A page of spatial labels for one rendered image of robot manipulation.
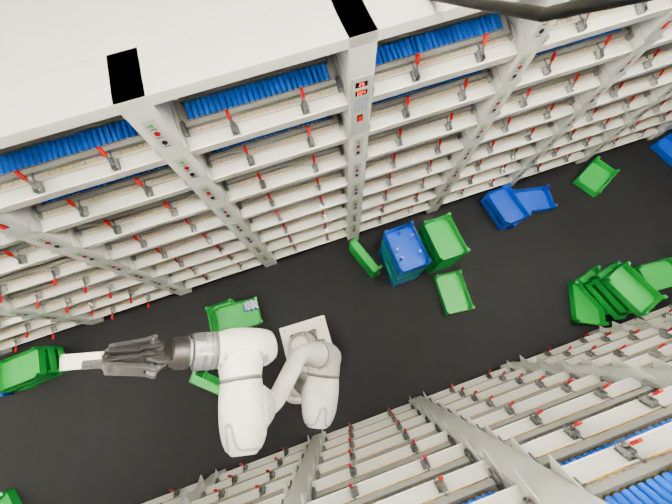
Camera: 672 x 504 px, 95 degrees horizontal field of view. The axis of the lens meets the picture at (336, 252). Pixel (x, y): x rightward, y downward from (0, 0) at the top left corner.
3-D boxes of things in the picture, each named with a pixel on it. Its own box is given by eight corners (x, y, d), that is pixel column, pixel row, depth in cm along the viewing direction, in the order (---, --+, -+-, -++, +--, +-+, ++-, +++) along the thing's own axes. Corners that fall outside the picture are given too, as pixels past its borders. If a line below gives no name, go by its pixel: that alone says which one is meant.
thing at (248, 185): (347, 167, 156) (350, 157, 142) (231, 203, 152) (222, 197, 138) (334, 129, 156) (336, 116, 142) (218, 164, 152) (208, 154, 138)
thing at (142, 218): (212, 209, 151) (202, 204, 137) (88, 248, 147) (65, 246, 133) (199, 170, 151) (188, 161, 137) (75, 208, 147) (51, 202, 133)
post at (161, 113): (277, 263, 249) (145, 96, 87) (265, 267, 248) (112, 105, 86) (270, 241, 255) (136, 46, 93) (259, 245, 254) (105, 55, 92)
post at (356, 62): (358, 236, 253) (378, 29, 91) (348, 240, 253) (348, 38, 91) (350, 215, 260) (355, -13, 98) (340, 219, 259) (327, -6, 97)
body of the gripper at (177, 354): (191, 328, 77) (147, 330, 72) (193, 350, 70) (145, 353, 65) (187, 354, 79) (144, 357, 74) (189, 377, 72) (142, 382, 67)
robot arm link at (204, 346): (220, 346, 72) (193, 348, 69) (215, 377, 75) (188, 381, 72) (215, 324, 79) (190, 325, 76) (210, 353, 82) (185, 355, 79)
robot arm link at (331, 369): (334, 341, 121) (329, 378, 117) (349, 344, 136) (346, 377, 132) (304, 338, 126) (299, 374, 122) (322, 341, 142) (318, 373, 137)
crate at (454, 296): (471, 309, 232) (475, 308, 224) (445, 315, 231) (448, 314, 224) (457, 271, 241) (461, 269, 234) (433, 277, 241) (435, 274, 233)
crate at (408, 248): (429, 264, 203) (432, 261, 195) (400, 274, 201) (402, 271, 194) (410, 225, 212) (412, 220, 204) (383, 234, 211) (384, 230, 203)
